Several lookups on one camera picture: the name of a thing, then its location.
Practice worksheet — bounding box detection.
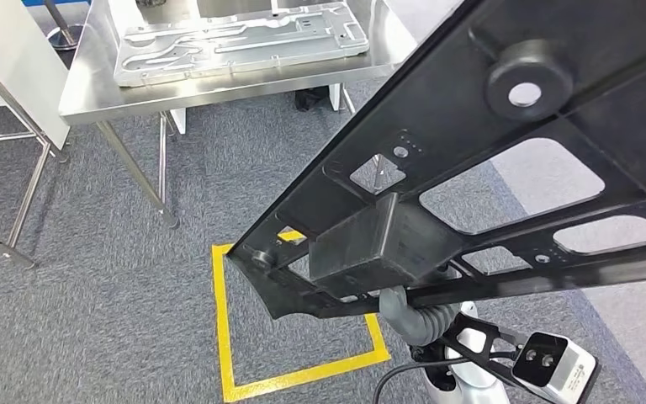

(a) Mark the black plastic frame part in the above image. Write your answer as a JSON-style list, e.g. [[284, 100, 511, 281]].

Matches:
[[226, 0, 646, 321]]

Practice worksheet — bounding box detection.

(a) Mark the stainless steel workbench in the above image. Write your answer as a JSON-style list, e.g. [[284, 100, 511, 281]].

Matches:
[[58, 0, 430, 230]]

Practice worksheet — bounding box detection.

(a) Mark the small black floor object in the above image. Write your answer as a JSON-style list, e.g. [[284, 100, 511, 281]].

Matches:
[[294, 86, 331, 113]]

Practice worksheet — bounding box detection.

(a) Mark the silver stamped metal plate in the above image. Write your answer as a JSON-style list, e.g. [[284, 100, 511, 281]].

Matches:
[[113, 1, 370, 88]]

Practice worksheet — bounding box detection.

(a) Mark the yellow floor tape square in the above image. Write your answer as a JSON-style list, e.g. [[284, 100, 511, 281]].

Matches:
[[211, 231, 391, 404]]

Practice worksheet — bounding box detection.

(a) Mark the steel stanchion with round base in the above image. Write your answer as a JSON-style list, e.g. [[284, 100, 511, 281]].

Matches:
[[43, 0, 86, 52]]

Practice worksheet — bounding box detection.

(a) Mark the white board panel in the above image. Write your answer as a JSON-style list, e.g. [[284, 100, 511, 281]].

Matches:
[[0, 0, 71, 151]]

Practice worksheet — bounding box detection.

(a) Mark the black camera cable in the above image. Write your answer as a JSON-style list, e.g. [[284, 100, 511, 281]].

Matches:
[[372, 351, 519, 404]]

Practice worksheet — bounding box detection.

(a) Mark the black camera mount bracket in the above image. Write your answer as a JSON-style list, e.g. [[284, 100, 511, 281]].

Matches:
[[411, 311, 530, 391]]

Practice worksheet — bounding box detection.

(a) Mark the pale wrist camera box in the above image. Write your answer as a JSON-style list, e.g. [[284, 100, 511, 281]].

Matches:
[[511, 332, 601, 404]]

